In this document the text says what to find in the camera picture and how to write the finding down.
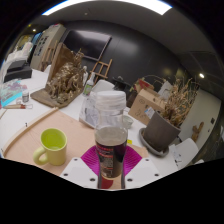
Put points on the wrapped newspaper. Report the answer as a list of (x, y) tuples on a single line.
[(88, 111)]

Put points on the red box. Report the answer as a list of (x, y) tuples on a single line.
[(145, 85)]

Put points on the small jar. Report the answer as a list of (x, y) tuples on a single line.
[(25, 96)]

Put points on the brown cardboard box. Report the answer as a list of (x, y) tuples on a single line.
[(143, 105)]

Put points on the clear bottle with dark drink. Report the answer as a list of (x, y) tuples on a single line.
[(111, 146)]

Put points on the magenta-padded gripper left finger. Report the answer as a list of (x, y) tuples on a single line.
[(77, 171)]

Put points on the paint brush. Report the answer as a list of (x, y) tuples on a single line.
[(13, 106)]

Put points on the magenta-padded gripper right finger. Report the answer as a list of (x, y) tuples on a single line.
[(142, 172)]

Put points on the dried plant in grey pot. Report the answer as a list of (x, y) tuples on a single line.
[(163, 130)]

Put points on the light wooden board with rails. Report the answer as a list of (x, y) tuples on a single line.
[(73, 130)]

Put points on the grey plant saucer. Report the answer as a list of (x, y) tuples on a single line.
[(150, 146)]

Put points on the yellow-green mug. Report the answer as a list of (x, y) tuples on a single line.
[(55, 150)]

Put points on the white chair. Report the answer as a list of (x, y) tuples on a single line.
[(186, 151), (103, 86)]

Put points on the small white cup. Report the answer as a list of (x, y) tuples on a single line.
[(127, 121)]

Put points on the white spray bottle green label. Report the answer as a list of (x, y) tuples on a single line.
[(88, 86)]

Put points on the long ceiling light strip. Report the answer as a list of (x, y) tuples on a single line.
[(106, 1)]

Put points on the golden sculpture on wooden base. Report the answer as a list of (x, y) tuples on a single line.
[(65, 80)]

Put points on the beige cabinet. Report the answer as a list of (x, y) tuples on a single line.
[(46, 45)]

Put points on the wooden figure by wall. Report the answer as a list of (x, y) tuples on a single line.
[(197, 130)]

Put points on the black box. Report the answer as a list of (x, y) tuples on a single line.
[(18, 71)]

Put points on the round ceiling spotlight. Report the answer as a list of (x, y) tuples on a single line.
[(201, 75)]

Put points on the black wall screen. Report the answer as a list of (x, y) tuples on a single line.
[(87, 43)]

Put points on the yellow label strip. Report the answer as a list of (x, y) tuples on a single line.
[(129, 141)]

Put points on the wooden easel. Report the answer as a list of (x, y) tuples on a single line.
[(101, 70)]

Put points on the colourful book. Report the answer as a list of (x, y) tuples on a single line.
[(11, 93)]

